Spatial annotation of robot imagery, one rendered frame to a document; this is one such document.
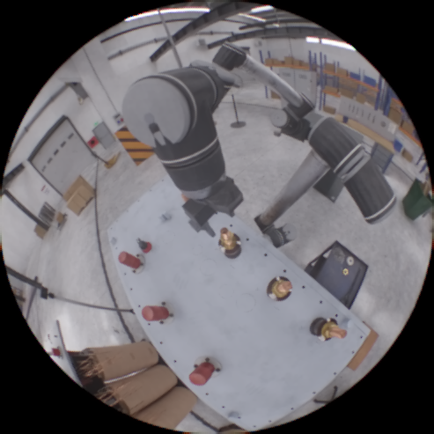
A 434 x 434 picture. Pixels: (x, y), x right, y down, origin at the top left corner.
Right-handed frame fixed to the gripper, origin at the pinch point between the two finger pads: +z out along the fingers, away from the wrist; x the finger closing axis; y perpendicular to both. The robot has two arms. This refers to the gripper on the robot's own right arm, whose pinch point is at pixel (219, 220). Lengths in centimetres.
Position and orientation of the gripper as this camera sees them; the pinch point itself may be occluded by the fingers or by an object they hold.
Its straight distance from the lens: 43.6
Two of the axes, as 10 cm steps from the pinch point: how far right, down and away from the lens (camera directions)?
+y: -6.9, -5.1, 5.2
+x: -6.9, 6.8, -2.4
